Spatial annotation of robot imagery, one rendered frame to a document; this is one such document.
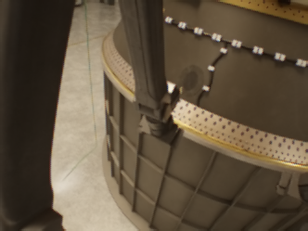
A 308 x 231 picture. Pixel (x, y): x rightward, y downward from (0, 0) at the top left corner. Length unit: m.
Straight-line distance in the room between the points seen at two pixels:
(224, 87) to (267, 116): 0.19
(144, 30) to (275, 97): 0.65
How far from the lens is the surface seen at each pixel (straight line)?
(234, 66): 0.83
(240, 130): 0.83
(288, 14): 0.90
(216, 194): 1.12
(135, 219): 1.82
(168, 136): 0.61
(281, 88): 0.86
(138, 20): 0.29
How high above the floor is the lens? 1.71
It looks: 39 degrees down
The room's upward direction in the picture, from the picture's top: 9 degrees clockwise
